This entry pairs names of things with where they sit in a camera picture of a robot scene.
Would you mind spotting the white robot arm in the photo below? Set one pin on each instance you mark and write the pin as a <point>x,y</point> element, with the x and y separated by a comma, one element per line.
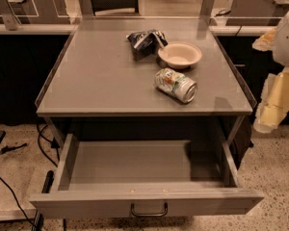
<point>281,43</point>

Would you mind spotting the grey open top drawer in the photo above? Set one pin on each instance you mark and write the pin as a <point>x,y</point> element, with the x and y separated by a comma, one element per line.
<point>103,178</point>

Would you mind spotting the grey cabinet table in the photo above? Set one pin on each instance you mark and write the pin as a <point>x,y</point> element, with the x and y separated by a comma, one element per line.
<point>107,88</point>

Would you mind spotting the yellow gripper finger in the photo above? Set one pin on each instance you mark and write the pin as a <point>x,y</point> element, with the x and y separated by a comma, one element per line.
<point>266,41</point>
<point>274,105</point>

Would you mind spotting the white paper bowl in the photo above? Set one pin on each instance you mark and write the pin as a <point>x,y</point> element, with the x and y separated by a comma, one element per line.
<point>180,55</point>

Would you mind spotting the black metal drawer handle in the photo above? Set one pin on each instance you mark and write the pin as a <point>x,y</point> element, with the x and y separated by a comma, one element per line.
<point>150,213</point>

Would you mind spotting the blue crumpled chip bag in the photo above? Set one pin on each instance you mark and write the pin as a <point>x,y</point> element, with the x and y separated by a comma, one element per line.
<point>146,41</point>

